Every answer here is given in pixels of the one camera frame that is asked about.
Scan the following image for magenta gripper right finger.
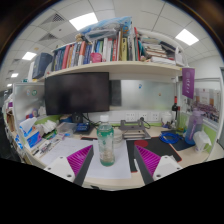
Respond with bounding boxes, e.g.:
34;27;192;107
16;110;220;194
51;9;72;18
134;145;182;185

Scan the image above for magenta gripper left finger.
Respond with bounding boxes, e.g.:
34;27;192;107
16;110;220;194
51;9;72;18
45;145;93;186

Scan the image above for green plastic water bottle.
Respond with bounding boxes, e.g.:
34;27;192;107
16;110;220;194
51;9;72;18
97;115;115;166

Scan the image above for purple water bottle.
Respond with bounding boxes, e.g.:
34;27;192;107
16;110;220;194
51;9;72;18
185;110;203;145

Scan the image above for white paper documents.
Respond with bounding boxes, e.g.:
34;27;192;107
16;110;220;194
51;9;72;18
39;137;94;167

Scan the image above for black mouse pad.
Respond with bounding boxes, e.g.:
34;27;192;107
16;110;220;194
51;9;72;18
126;137;182;172

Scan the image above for white paper sheet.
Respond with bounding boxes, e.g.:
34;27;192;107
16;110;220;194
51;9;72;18
86;140;131;179

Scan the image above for grey laptop stand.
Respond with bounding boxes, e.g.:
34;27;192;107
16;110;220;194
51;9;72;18
120;120;151;139

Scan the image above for tissue box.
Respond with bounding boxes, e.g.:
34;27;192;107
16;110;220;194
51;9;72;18
19;117;42;148

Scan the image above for black computer monitor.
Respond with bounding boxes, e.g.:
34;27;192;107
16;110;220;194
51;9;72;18
45;72;109;115

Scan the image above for white wooden shelf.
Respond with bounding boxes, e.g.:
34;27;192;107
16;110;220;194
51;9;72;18
39;61;182;82

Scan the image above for purple hanging banner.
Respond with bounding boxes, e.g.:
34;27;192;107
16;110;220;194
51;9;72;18
182;68;195;99

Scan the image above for dark blue box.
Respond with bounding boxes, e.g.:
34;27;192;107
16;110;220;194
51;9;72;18
32;53;53;79

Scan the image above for stack of books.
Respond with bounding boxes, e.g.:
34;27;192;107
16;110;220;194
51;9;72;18
138;35;184;66

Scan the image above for row of books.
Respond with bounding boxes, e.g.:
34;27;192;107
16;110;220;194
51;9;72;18
51;25;140;71

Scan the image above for blue plastic package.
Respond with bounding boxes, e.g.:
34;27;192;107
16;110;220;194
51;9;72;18
80;16;132;41

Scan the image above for blue cable coil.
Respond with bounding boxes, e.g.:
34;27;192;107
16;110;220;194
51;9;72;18
158;131;184;145

